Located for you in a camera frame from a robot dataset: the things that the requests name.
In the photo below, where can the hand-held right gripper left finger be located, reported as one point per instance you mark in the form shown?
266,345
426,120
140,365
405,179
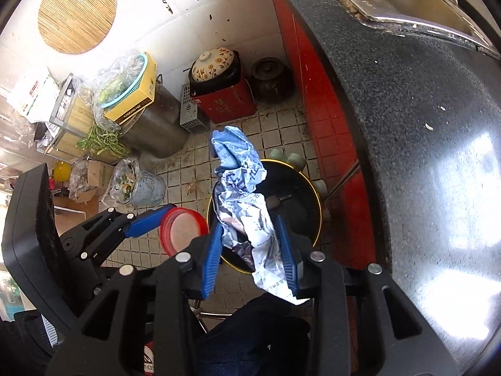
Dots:
209,266

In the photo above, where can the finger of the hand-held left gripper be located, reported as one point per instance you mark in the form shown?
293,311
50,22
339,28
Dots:
146,222

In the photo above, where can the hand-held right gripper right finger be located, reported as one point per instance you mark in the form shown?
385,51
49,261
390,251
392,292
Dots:
289,258

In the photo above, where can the red round plastic lid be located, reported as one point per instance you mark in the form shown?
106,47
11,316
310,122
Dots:
182,232

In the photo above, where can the black bin with gold rim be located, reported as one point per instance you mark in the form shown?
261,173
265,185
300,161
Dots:
299,199

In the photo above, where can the blue white wrapper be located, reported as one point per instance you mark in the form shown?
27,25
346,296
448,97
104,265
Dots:
242,203

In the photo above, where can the blue patterned bucket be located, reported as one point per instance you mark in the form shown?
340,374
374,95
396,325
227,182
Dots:
152,190

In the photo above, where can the clear bag of food scraps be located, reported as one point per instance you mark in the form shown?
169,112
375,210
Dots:
124,180

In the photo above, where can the yellow plastic container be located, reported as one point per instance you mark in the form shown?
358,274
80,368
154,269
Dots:
62,172

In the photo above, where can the small brown cardboard box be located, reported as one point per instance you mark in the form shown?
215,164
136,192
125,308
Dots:
96,172

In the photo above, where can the pale green cup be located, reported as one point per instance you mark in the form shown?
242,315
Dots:
295,160
321,188
278,154

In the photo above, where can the person's dark trouser leg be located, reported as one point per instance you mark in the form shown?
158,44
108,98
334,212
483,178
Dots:
254,340

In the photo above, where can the pile of green beans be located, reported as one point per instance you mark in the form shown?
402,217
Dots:
103,141

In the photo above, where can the large steel pot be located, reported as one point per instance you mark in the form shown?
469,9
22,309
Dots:
156,129

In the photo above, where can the black mesh chair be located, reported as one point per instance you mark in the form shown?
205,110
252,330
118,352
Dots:
27,340

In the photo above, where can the grey metal box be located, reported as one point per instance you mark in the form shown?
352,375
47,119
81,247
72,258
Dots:
191,117

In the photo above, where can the yellow cardboard box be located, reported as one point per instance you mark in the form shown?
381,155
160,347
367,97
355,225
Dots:
137,100

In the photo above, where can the bamboo crate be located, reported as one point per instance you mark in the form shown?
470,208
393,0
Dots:
78,119

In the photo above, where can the teal plastic basket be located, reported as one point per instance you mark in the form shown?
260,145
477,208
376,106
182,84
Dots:
135,84

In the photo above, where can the white printed paper box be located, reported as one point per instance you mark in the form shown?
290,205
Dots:
33,94

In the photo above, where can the clear bag of greens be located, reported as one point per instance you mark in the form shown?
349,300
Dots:
113,82

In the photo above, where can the red square container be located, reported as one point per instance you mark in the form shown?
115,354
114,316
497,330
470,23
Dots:
227,102

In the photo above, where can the floral ceramic pot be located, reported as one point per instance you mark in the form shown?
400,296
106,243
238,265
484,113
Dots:
213,64

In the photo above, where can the dark brown clay jar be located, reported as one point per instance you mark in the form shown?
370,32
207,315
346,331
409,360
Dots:
270,78

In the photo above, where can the round bamboo mat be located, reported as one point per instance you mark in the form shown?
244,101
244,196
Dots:
76,11

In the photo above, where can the stainless steel sink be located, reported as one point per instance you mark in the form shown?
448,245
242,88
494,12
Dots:
411,0

